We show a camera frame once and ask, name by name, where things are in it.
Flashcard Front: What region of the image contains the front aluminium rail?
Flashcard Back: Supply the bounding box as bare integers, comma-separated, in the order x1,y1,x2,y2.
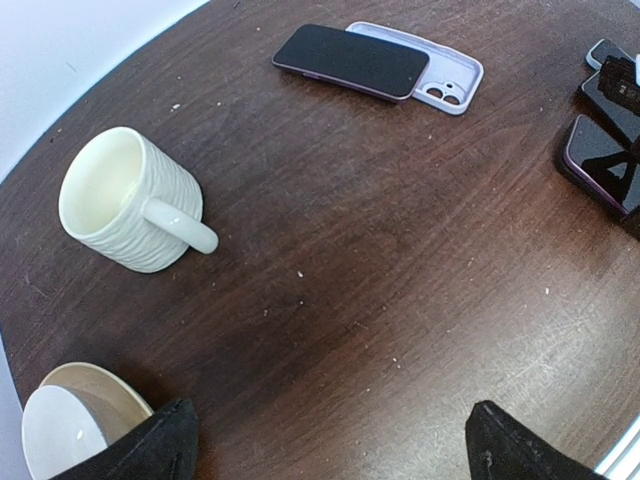
596,417,640,480

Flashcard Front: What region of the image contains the purple-edged phone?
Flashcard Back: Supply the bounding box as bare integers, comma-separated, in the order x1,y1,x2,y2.
561,115,639,216
272,24,430,103

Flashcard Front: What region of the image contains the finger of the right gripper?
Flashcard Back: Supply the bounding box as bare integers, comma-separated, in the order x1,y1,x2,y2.
582,150,639,240

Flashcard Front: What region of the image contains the black phone case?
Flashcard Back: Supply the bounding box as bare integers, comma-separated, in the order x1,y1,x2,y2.
553,156,627,221

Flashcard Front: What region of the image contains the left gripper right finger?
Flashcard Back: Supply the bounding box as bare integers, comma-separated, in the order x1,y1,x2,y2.
465,400,602,480

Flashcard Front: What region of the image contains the beige saucer plate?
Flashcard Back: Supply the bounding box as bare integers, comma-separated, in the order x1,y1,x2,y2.
40,362,154,445

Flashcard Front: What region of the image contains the white ceramic bowl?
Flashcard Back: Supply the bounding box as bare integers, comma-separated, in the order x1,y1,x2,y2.
21,385,107,479

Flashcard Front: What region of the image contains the cream ribbed mug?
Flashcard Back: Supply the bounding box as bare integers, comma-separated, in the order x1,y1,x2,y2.
58,126,219,273

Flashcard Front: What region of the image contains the phone under black case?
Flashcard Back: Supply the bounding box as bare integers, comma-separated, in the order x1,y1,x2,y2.
346,21,484,116

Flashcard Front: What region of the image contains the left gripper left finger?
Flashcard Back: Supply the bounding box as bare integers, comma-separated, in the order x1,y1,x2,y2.
56,399,198,480

